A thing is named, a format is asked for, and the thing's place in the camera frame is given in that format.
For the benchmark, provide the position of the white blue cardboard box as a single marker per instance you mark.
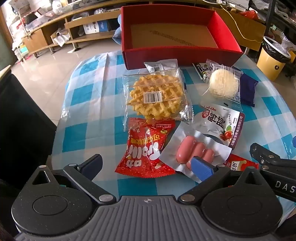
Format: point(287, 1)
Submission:
point(92, 27)

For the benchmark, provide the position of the black metal rack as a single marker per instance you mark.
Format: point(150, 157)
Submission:
point(270, 14)

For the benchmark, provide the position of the black chair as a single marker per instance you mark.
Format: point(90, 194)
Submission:
point(18, 127)

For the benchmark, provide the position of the white packet with green label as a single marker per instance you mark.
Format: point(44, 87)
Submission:
point(161, 64)

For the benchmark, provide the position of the white packet with red print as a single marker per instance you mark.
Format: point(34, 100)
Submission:
point(219, 120)

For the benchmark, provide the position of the white plastic bag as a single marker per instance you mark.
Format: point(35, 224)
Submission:
point(60, 38)

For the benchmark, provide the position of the red candy packet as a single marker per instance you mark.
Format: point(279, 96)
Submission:
point(141, 153)

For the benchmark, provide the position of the red cardboard box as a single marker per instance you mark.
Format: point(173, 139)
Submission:
point(173, 58)

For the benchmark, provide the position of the dark blue snack packet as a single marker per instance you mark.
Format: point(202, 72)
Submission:
point(247, 90)

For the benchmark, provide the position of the wooden low cabinet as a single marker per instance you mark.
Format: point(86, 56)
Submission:
point(41, 39)

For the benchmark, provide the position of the blue white checkered tablecloth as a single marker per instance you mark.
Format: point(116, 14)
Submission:
point(92, 97)

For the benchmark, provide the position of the red plastic bag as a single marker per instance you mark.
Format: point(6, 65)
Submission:
point(249, 15)

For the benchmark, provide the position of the blue pillow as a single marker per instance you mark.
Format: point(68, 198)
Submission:
point(117, 37)

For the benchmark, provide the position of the yellow trash bin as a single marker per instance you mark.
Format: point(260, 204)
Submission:
point(270, 64)

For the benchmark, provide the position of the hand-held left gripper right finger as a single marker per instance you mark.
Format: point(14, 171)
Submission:
point(201, 169)

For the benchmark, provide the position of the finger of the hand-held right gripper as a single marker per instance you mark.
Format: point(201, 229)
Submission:
point(261, 154)

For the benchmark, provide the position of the red rectangular snack packet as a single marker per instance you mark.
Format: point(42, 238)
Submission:
point(240, 163)

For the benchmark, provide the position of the sausage packet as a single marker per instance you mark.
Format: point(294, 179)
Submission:
point(192, 148)

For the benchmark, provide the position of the clear waffle packet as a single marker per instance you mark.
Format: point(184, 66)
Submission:
point(157, 97)

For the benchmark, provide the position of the green white wafer packet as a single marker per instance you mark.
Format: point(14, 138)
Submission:
point(202, 71)

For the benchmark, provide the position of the clear rice ball packet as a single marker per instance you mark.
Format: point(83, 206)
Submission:
point(222, 84)

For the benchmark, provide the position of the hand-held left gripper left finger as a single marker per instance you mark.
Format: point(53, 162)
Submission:
point(92, 165)

